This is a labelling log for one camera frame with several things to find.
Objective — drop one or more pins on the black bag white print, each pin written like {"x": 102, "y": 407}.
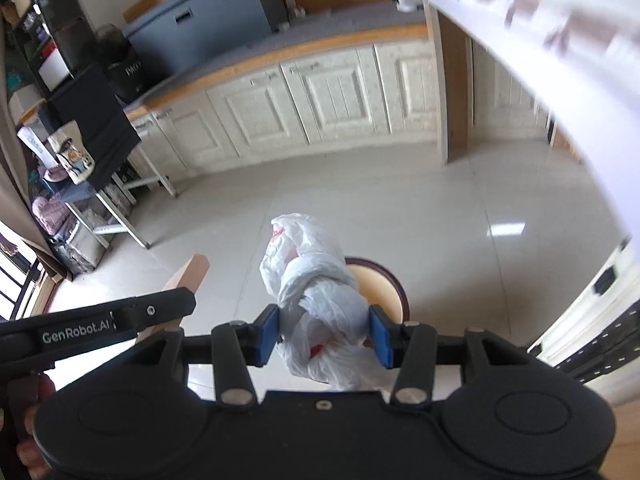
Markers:
{"x": 127, "y": 70}

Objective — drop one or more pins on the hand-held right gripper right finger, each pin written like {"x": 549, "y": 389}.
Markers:
{"x": 382, "y": 337}

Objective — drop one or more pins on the pink folded cloth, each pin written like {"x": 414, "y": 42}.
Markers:
{"x": 55, "y": 174}

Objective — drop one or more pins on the white charger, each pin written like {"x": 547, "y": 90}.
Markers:
{"x": 295, "y": 7}

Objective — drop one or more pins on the pink padded bag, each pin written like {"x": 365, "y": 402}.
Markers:
{"x": 50, "y": 212}

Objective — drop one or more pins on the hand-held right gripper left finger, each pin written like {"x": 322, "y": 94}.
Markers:
{"x": 267, "y": 335}

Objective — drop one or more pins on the black shelf rack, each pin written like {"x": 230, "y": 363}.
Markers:
{"x": 75, "y": 45}

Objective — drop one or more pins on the cartoon print paper bag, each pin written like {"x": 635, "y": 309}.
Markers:
{"x": 77, "y": 160}

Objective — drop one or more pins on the dark cloth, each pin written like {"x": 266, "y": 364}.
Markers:
{"x": 95, "y": 110}

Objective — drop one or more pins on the beige waste bin brown rim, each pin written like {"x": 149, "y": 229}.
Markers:
{"x": 385, "y": 295}

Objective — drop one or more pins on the grey storage box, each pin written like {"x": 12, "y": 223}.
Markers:
{"x": 210, "y": 20}

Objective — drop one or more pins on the white cabinet with wooden top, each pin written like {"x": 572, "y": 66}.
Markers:
{"x": 330, "y": 90}

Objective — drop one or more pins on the grey storage bag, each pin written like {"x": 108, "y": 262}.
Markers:
{"x": 80, "y": 250}

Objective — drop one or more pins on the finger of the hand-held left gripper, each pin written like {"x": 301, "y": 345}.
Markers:
{"x": 160, "y": 307}

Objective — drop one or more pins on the person's left hand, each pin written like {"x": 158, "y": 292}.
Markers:
{"x": 27, "y": 457}

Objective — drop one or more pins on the white plastic bag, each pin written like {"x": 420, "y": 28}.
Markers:
{"x": 310, "y": 280}

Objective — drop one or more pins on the brown cardboard piece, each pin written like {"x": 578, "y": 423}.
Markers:
{"x": 194, "y": 272}

